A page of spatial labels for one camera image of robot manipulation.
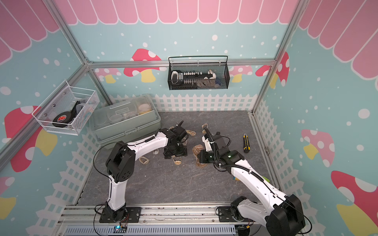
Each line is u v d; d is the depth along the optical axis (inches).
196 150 30.6
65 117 27.1
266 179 17.9
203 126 43.3
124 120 35.1
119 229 28.7
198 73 35.9
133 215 29.3
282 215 16.5
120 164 20.9
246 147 39.1
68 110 28.4
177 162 36.1
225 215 29.1
